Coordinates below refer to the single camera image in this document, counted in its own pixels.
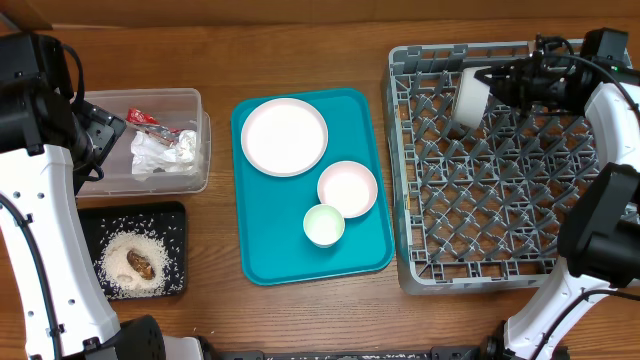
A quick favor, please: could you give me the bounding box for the black tray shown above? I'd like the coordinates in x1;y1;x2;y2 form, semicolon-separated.
77;200;188;301

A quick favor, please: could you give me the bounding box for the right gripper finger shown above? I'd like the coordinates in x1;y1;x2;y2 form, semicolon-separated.
489;82;515;107
473;64;515;86

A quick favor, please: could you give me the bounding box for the pink bowl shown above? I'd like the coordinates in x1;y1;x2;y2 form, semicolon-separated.
317;161;378;219

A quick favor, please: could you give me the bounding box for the grey bowl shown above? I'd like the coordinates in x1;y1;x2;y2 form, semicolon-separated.
451;67;490;129

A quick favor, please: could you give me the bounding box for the pale green cup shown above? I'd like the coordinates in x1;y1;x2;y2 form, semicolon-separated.
303;204;346;248

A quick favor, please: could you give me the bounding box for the large pink plate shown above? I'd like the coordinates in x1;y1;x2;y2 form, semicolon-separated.
241;98;329;177

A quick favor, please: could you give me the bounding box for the clear plastic bin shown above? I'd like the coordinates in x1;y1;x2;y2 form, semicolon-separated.
78;88;211;198

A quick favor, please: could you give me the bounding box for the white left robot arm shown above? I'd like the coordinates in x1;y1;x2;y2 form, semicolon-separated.
1;32;215;359

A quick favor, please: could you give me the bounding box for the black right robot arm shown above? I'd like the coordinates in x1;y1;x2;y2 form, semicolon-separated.
459;28;639;359

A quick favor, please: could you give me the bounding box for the gold foil wrapper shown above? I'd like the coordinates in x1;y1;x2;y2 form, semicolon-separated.
126;250;155;280

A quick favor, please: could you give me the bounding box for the white rice pile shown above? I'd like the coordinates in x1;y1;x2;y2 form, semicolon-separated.
92;214;186;301

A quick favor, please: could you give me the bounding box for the grey dish rack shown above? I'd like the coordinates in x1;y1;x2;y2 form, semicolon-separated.
385;39;600;295

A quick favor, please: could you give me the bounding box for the red foil wrapper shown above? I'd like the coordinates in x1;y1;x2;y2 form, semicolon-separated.
126;108;182;146

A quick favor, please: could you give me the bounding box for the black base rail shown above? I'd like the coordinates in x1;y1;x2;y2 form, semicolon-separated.
205;346;489;360

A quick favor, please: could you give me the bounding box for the white napkin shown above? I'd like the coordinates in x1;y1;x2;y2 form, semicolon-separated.
130;130;197;175

